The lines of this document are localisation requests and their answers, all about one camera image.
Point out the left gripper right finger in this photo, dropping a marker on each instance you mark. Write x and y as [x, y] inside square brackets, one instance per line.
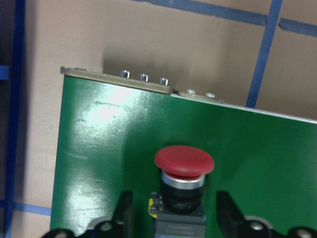
[233, 224]

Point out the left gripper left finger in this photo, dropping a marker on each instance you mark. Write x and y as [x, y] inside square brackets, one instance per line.
[121, 223]

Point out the red push button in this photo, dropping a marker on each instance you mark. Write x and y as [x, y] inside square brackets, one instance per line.
[177, 208]

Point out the green conveyor belt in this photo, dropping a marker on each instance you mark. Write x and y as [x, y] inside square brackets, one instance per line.
[111, 128]

